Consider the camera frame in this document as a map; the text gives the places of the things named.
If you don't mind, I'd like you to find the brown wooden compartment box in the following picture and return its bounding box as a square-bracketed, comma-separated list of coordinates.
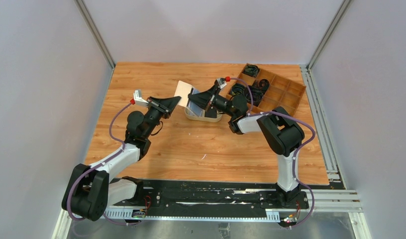
[226, 64, 306, 116]

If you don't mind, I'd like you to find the blue coiled belt left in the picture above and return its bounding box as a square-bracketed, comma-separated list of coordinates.
[229, 83, 246, 96]

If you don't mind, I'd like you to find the right corner aluminium post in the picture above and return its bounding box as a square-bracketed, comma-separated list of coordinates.
[306, 0, 353, 71]

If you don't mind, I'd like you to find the white leather card holder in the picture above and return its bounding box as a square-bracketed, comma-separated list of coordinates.
[174, 81, 204, 117]

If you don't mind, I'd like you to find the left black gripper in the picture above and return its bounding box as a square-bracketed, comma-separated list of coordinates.
[143, 97, 181, 139]

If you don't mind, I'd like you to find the aluminium front rail frame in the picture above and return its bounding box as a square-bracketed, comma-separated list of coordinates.
[72, 180, 371, 239]

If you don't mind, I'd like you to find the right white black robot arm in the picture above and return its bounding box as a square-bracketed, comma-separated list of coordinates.
[188, 85, 305, 208]

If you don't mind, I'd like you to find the beige oval tray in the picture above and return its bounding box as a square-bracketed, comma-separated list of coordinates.
[185, 105, 222, 122]

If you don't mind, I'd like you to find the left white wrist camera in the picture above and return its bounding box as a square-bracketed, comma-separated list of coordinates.
[130, 89, 148, 107]

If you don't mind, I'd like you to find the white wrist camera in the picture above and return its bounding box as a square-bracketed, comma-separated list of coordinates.
[216, 78, 227, 89]
[130, 89, 148, 107]

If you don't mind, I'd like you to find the black coiled belt middle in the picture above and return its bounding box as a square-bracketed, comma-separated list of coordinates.
[257, 79, 270, 94]

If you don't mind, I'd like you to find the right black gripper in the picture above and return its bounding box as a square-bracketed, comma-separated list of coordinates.
[188, 85, 236, 118]

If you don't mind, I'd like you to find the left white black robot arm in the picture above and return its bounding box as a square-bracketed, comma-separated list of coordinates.
[62, 96, 181, 221]

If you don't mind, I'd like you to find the black coiled belt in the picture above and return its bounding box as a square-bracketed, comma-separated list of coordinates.
[242, 64, 260, 78]
[257, 79, 270, 94]

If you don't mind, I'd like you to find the black coiled belt top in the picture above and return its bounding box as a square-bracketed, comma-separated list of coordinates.
[242, 64, 260, 78]

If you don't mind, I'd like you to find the left corner aluminium post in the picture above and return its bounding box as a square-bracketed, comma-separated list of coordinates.
[74, 0, 116, 70]

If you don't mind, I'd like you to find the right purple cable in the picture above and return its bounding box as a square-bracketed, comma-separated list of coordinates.
[224, 76, 316, 228]

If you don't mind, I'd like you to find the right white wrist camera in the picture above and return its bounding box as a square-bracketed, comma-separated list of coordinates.
[216, 78, 227, 89]

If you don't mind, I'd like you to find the dark coiled belt front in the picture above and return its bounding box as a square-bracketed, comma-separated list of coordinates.
[244, 86, 264, 107]

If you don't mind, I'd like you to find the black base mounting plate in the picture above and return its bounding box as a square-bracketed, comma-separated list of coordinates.
[116, 179, 309, 219]

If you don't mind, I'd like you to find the corner aluminium post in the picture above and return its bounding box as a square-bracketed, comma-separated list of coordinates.
[74, 0, 116, 70]
[306, 0, 353, 71]

